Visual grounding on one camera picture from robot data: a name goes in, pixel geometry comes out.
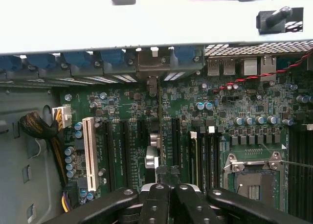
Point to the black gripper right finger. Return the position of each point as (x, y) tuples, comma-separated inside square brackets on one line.
[(200, 207)]

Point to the green motherboard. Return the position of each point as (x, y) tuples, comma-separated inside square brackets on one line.
[(244, 106)]

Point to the CPU socket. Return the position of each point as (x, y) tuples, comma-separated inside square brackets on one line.
[(254, 185)]

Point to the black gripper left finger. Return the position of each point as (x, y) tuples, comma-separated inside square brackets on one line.
[(152, 207)]

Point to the thin locking lever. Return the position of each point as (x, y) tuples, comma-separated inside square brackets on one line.
[(298, 164)]

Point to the blue slot retention clip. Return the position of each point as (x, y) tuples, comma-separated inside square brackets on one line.
[(9, 62), (185, 54), (112, 57), (77, 58), (40, 60)]

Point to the open black PC case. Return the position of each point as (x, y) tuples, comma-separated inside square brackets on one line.
[(146, 18)]

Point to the short black expansion slot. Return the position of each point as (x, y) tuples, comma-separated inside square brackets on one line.
[(140, 133)]

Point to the white power connector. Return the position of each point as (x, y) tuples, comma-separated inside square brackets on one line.
[(62, 116)]

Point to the black case rear latch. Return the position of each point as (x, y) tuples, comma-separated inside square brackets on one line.
[(278, 16)]

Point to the white expansion slot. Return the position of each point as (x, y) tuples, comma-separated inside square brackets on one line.
[(91, 155)]

